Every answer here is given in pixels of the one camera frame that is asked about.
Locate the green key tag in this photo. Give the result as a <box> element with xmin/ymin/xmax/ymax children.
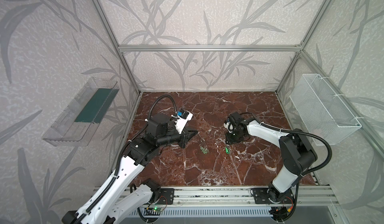
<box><xmin>225</xmin><ymin>146</ymin><xmax>231</xmax><ymax>154</ymax></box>
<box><xmin>200</xmin><ymin>146</ymin><xmax>209</xmax><ymax>155</ymax></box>

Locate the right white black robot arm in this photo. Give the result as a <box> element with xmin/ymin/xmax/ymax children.
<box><xmin>224</xmin><ymin>112</ymin><xmax>318</xmax><ymax>204</ymax></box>

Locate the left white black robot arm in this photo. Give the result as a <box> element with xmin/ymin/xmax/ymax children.
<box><xmin>62</xmin><ymin>109</ymin><xmax>198</xmax><ymax>224</ymax></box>

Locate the green circuit board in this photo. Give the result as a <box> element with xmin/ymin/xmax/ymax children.
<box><xmin>145</xmin><ymin>206</ymin><xmax>166</xmax><ymax>216</ymax></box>

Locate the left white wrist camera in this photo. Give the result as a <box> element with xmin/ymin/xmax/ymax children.
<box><xmin>173</xmin><ymin>109</ymin><xmax>193</xmax><ymax>134</ymax></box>

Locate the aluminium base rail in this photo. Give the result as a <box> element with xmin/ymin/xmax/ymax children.
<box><xmin>86</xmin><ymin>185</ymin><xmax>340</xmax><ymax>208</ymax></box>

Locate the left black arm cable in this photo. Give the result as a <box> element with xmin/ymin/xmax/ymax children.
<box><xmin>71</xmin><ymin>94</ymin><xmax>179</xmax><ymax>224</ymax></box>

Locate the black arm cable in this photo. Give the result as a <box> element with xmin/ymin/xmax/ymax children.
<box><xmin>239</xmin><ymin>112</ymin><xmax>333</xmax><ymax>222</ymax></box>
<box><xmin>71</xmin><ymin>94</ymin><xmax>179</xmax><ymax>224</ymax></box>

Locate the clear plastic wall bin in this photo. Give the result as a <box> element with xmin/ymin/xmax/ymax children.
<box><xmin>42</xmin><ymin>77</ymin><xmax>120</xmax><ymax>147</ymax></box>

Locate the white wire mesh basket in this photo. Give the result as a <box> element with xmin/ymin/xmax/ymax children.
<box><xmin>290</xmin><ymin>74</ymin><xmax>362</xmax><ymax>145</ymax></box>

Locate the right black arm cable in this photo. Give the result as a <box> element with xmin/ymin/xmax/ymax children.
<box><xmin>239</xmin><ymin>112</ymin><xmax>333</xmax><ymax>222</ymax></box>

